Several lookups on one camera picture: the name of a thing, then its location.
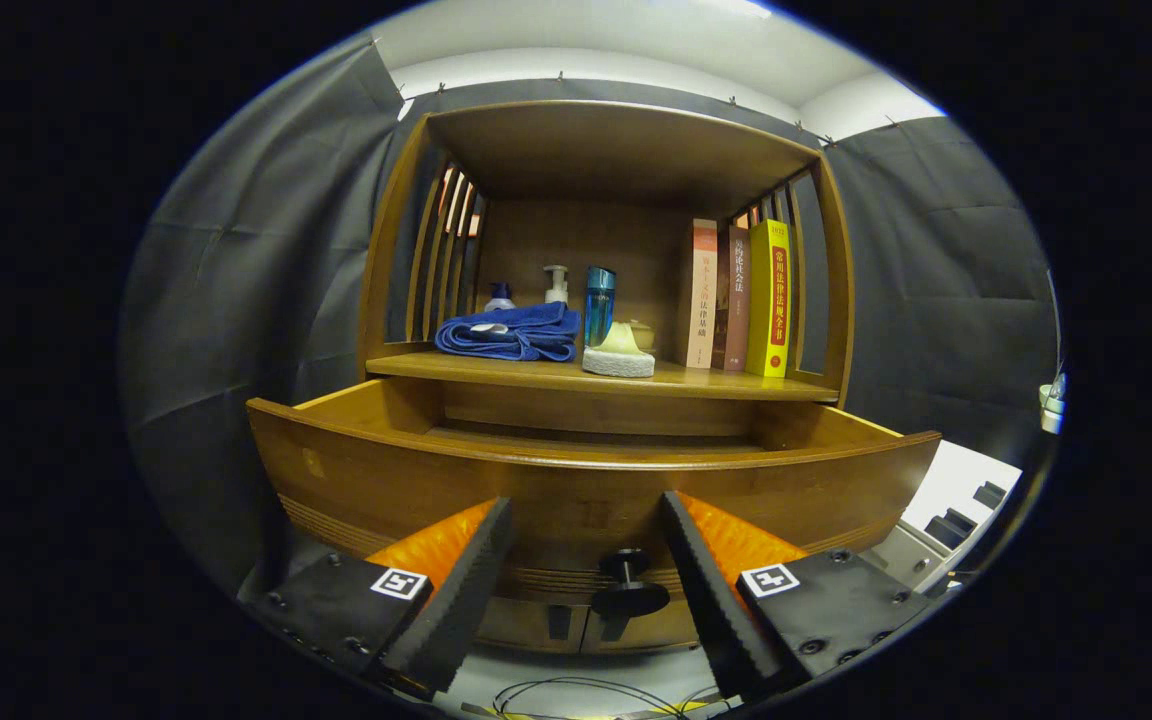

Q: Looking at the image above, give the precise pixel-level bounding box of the blue glass bottle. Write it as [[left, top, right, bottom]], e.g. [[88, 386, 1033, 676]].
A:
[[583, 265, 617, 348]]

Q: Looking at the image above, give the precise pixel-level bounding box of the wooden cabinet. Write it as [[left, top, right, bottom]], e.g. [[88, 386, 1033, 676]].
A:
[[246, 98, 942, 656]]

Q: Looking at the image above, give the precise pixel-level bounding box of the wooden cabinet door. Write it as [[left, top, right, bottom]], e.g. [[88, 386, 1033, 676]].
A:
[[581, 600, 702, 656], [476, 595, 587, 656]]

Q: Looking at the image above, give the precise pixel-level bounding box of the wooden drawer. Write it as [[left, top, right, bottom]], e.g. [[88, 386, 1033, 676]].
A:
[[246, 375, 942, 601]]

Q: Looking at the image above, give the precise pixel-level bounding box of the beige orange book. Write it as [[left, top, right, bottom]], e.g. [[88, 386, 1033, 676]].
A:
[[684, 218, 719, 370]]

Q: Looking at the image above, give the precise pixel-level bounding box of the brown book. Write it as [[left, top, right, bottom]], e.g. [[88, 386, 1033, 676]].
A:
[[712, 224, 752, 373]]

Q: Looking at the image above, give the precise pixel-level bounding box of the black drawer knob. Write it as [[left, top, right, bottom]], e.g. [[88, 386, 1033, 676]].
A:
[[591, 547, 672, 621]]

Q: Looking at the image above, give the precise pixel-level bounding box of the yellow book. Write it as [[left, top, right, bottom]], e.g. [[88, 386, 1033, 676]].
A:
[[744, 219, 792, 379]]

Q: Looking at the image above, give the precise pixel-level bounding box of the white side table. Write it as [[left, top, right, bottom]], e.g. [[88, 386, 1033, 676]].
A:
[[861, 440, 1024, 601]]

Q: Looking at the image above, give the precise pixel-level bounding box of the wooden countertop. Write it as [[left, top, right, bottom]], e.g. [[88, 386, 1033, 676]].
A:
[[366, 350, 842, 404]]

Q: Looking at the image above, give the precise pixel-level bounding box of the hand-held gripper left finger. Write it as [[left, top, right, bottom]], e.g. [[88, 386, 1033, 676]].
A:
[[246, 497, 515, 701]]

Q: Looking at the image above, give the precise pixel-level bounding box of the blue folded towel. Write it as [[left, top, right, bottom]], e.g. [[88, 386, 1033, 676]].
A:
[[434, 301, 582, 363]]

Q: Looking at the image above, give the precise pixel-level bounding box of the pale green scrubbing brush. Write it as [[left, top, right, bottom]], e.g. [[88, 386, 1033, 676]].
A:
[[582, 321, 657, 379]]

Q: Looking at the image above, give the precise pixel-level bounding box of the white round container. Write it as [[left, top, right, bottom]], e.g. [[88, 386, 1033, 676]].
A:
[[1039, 375, 1069, 435]]

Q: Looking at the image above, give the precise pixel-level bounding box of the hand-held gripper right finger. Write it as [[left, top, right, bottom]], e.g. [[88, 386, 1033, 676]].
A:
[[661, 490, 937, 701]]

